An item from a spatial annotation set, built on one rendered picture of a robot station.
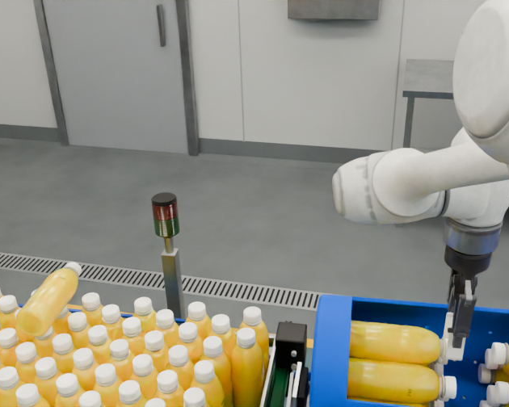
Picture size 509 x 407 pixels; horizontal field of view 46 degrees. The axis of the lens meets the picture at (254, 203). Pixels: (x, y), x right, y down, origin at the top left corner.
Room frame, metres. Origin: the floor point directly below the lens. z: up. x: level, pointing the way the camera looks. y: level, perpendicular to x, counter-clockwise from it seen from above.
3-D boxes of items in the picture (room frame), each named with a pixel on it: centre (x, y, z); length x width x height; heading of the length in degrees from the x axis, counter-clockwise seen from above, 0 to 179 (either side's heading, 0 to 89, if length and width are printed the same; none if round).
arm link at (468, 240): (0.87, -0.36, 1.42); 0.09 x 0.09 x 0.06
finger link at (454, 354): (0.84, -0.36, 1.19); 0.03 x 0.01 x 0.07; 79
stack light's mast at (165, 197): (1.34, 0.23, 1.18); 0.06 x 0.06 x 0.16
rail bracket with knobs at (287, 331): (1.11, -0.08, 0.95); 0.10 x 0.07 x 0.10; 169
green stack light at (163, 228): (1.34, 0.23, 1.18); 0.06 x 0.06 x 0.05
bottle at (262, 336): (1.06, 0.01, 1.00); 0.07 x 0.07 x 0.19
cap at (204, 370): (0.89, 0.11, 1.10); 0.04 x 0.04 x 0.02
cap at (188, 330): (1.01, 0.15, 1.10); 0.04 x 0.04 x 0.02
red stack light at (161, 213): (1.34, 0.23, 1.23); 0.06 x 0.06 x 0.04
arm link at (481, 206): (0.86, -0.35, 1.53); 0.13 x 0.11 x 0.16; 97
